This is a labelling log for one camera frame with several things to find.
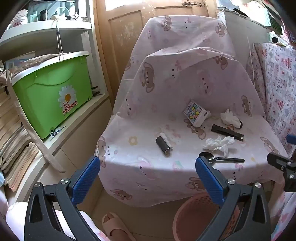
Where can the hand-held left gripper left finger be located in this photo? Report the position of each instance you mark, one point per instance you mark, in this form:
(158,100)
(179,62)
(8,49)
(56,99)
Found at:
(86,177)

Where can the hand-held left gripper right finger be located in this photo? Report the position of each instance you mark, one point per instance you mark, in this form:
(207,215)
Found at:
(208,178)

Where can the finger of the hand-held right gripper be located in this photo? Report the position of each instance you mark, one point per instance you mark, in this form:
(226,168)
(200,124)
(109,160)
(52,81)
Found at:
(281,163)
(291,138)

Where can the black plastic spoon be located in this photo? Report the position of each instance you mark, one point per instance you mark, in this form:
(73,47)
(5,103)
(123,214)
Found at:
(222,159)

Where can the white tissue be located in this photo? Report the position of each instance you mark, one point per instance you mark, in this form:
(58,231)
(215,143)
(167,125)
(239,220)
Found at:
(229,117)
(217,143)

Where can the pink perforated plastic basket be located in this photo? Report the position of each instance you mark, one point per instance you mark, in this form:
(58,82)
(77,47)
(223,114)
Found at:
(196,215)

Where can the black strip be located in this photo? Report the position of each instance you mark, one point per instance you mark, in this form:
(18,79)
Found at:
(225,132)

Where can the small brown tape roll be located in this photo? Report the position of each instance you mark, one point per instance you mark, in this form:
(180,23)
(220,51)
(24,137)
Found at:
(230,127)

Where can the black thread spool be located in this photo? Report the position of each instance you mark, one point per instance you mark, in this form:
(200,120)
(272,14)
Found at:
(163,143)

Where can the bear print tissue packet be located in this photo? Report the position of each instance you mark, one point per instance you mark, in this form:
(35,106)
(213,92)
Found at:
(194,112)

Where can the pink cartoon print blanket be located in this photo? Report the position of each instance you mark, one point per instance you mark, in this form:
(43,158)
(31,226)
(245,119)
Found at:
(283,215)

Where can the beige slipper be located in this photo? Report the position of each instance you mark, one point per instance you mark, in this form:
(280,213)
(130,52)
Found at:
(120,226)

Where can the patchwork print cloth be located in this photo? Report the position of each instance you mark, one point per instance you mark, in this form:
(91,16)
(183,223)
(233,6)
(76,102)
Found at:
(277,81)

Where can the stack of books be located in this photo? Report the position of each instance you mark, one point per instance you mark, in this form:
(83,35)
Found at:
(13,139)

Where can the green plastic storage box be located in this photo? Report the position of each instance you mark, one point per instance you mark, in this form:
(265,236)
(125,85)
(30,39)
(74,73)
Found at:
(50,92)

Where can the pink bear print sheet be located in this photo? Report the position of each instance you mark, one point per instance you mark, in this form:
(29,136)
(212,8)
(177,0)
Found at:
(185,69)

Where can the wooden door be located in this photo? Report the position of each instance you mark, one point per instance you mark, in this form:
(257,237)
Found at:
(120,46)

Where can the white shelf unit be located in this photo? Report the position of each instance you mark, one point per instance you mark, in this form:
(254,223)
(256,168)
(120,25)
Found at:
(69,31)

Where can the white plastic tub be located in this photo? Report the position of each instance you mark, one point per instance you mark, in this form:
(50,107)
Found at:
(18,21)

